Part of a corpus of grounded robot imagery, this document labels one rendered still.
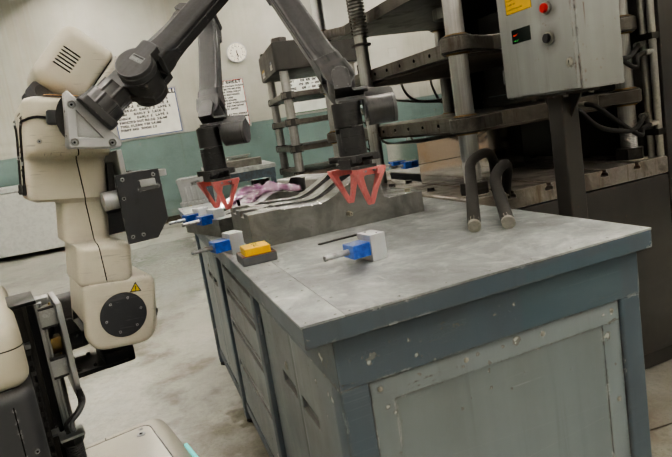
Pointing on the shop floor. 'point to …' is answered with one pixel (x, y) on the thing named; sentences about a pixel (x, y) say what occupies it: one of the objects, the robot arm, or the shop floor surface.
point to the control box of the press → (560, 47)
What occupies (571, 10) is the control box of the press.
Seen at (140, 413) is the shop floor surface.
